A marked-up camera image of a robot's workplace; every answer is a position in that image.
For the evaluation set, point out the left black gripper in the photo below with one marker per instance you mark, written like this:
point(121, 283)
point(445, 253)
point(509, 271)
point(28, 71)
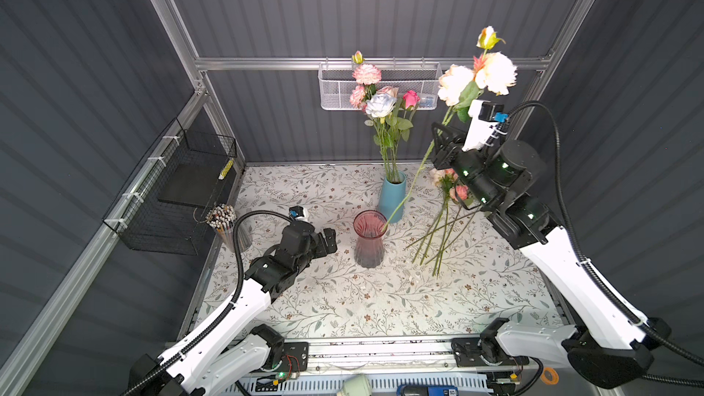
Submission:
point(318, 242)

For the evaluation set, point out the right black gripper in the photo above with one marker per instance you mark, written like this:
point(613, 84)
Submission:
point(451, 148)

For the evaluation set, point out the pink ribbed glass vase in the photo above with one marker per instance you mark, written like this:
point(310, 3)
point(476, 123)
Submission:
point(369, 250)

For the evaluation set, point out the hot pink rose stem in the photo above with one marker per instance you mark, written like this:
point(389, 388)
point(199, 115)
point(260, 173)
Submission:
point(401, 122)

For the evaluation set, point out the white peony spray stem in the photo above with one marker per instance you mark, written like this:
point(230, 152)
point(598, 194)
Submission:
point(491, 72)

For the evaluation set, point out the teal ceramic vase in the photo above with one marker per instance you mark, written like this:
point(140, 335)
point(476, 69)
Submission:
point(391, 199)

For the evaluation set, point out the white blue flower stem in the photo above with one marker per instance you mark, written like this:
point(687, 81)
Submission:
point(374, 107)

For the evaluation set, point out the cream peach rose stem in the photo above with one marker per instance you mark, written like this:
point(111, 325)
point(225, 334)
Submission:
point(387, 134)

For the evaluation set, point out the pink peony spray stem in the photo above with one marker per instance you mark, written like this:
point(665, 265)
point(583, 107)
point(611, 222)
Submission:
point(367, 76)

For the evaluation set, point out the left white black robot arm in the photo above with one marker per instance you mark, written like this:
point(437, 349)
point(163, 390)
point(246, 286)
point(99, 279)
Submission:
point(147, 377)

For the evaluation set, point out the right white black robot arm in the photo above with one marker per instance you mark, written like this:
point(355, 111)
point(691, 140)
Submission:
point(603, 346)

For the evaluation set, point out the pink peony flower bunch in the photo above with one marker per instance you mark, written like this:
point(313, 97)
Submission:
point(456, 209)

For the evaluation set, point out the glass cup of pencils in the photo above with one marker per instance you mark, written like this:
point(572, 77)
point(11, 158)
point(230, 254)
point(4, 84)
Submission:
point(222, 219)

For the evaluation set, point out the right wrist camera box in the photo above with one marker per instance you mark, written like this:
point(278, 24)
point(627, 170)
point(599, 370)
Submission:
point(484, 117)

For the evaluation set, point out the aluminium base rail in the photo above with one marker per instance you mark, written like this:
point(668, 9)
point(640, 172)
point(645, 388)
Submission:
point(379, 355)

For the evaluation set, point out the white wire mesh basket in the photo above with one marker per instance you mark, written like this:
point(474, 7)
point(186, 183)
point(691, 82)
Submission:
point(336, 82)

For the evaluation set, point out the black wire wall basket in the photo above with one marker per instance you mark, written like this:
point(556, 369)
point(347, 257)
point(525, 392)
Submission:
point(164, 208)

